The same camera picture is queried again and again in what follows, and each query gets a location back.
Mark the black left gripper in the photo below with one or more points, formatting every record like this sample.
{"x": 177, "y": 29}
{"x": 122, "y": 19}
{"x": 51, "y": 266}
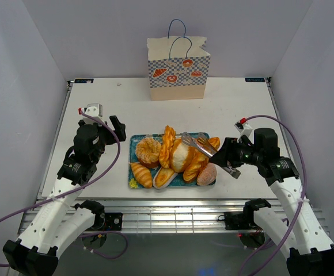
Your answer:
{"x": 120, "y": 127}

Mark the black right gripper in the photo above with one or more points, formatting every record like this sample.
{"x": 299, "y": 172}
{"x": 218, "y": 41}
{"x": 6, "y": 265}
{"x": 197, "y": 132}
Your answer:
{"x": 227, "y": 153}

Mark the long braided bread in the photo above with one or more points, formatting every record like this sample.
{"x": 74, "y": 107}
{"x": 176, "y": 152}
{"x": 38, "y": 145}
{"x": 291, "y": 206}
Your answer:
{"x": 199, "y": 161}

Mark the metal tongs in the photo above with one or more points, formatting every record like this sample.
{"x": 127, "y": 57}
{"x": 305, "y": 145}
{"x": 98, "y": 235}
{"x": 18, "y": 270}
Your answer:
{"x": 202, "y": 145}

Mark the white powdered oval bread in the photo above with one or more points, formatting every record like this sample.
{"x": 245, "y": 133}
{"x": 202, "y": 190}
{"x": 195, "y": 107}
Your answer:
{"x": 181, "y": 156}

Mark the twisted bread stick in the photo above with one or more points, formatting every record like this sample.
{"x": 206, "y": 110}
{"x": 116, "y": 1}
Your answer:
{"x": 168, "y": 140}

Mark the checkered paper bag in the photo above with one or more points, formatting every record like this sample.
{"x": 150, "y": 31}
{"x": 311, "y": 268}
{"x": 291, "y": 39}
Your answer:
{"x": 178, "y": 67}

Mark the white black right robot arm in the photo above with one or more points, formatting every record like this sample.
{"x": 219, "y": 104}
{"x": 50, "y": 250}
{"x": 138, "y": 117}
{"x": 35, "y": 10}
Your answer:
{"x": 306, "y": 246}

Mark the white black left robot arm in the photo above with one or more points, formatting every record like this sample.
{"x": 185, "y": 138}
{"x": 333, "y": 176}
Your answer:
{"x": 60, "y": 221}

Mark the flat baguette bread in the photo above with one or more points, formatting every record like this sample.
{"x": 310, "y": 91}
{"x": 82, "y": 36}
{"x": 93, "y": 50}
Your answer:
{"x": 164, "y": 177}

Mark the pink sugared bun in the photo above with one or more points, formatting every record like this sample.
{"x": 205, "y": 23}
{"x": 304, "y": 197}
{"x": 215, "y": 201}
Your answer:
{"x": 207, "y": 175}

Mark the sugared round bun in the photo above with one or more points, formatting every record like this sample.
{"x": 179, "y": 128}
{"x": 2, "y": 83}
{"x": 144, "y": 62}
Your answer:
{"x": 147, "y": 151}

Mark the teal floral tray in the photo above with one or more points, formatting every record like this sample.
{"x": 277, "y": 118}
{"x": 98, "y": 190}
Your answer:
{"x": 177, "y": 182}

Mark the striped croissant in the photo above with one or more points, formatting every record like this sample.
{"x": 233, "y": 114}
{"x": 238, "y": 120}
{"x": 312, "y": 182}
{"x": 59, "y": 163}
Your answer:
{"x": 142, "y": 175}

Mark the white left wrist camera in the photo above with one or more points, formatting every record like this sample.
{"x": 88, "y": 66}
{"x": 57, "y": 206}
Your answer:
{"x": 94, "y": 110}

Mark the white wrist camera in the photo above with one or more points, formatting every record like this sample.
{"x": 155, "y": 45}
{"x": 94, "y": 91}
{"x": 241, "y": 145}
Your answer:
{"x": 244, "y": 129}
{"x": 94, "y": 110}

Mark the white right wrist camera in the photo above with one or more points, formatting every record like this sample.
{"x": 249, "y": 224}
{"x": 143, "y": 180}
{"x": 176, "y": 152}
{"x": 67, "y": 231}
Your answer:
{"x": 244, "y": 129}

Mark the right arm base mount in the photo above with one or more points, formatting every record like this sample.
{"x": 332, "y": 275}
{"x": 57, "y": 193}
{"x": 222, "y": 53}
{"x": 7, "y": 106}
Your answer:
{"x": 234, "y": 221}

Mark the aluminium frame rail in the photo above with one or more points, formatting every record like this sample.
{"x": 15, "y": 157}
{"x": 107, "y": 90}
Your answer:
{"x": 172, "y": 216}

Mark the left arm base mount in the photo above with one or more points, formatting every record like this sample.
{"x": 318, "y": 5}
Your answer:
{"x": 113, "y": 221}

